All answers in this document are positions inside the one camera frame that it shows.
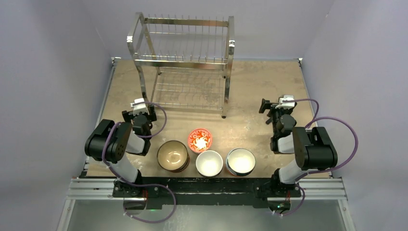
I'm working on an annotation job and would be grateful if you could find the white blue-rimmed bowl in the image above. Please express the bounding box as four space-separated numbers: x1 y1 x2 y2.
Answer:
225 148 256 177

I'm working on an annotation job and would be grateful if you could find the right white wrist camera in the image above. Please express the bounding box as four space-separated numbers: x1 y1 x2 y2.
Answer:
276 95 296 109

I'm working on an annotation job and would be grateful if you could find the brown glazed bowl stack top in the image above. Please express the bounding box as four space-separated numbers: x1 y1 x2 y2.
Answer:
156 140 190 173

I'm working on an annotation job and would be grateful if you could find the orange patterned bowl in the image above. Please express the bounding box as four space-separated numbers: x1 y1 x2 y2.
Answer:
187 128 213 154

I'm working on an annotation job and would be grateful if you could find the steel two-tier dish rack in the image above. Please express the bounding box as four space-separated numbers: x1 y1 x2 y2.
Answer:
127 12 235 118

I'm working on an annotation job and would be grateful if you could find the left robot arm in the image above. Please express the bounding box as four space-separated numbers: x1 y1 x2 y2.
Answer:
84 106 157 197

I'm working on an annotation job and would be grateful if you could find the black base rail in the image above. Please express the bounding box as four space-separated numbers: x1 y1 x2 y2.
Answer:
113 177 302 210

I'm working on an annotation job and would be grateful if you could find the white cream bowl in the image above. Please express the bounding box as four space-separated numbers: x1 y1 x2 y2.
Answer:
195 150 224 178

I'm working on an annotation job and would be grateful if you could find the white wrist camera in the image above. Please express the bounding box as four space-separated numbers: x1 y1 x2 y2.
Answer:
276 95 296 109
130 98 149 116

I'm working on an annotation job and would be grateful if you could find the aluminium frame rail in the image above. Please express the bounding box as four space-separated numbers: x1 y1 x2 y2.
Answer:
66 178 347 200

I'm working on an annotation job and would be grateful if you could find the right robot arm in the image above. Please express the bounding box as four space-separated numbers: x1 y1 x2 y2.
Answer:
259 95 338 196

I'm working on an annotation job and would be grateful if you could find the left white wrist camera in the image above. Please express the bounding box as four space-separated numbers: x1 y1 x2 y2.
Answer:
130 98 149 116

